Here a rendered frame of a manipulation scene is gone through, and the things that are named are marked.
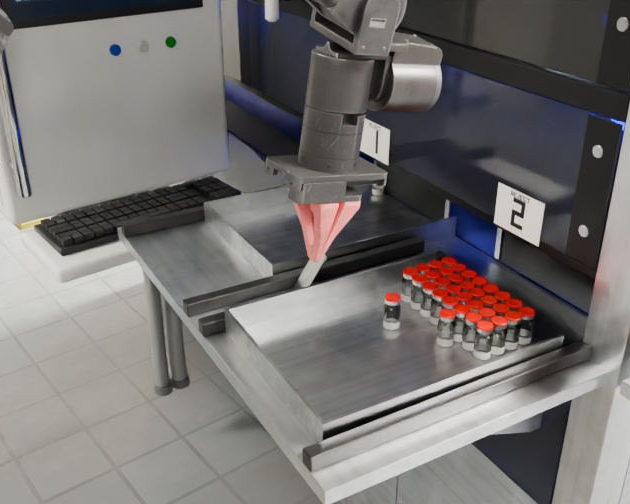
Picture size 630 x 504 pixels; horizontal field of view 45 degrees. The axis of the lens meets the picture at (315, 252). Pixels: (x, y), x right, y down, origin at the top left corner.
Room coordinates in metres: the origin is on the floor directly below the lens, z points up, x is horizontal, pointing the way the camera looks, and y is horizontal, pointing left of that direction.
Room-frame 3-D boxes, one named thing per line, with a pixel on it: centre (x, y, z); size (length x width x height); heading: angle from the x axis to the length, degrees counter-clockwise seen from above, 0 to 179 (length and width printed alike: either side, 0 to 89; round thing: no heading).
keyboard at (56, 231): (1.37, 0.34, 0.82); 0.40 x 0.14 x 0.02; 128
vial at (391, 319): (0.85, -0.10, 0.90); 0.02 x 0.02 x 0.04
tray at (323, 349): (0.81, -0.09, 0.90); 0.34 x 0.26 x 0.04; 119
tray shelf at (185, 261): (0.98, -0.04, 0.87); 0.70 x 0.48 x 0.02; 30
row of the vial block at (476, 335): (0.85, -0.17, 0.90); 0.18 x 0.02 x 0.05; 29
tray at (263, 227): (1.16, -0.02, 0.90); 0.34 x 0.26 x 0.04; 120
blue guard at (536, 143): (1.64, 0.14, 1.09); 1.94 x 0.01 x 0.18; 30
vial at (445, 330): (0.81, -0.17, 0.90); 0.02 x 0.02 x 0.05
